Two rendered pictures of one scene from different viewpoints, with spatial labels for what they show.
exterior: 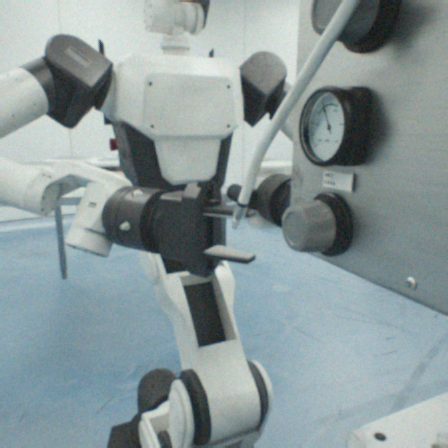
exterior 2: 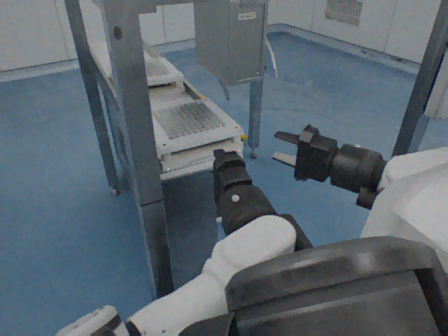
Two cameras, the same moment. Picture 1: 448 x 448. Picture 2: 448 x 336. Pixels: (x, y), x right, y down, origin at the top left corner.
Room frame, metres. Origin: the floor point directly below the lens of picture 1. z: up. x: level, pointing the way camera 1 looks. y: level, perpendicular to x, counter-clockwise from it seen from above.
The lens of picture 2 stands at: (1.14, -0.15, 1.39)
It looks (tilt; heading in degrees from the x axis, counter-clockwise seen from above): 35 degrees down; 179
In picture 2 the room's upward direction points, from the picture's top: straight up
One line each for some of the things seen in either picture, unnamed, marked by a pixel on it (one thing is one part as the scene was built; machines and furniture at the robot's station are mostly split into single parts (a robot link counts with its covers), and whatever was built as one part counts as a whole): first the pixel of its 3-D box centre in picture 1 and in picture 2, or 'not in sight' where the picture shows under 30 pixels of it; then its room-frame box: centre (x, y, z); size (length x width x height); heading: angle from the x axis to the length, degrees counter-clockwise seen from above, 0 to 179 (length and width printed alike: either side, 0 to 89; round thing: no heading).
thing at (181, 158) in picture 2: not in sight; (188, 136); (0.20, -0.25, 0.85); 0.24 x 0.24 x 0.02; 26
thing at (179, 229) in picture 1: (171, 224); (329, 160); (0.54, 0.07, 0.99); 0.12 x 0.10 x 0.13; 57
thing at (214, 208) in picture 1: (230, 208); (289, 136); (0.50, -0.01, 1.02); 0.06 x 0.03 x 0.02; 57
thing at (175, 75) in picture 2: not in sight; (144, 72); (-0.23, -0.45, 0.89); 0.25 x 0.24 x 0.02; 115
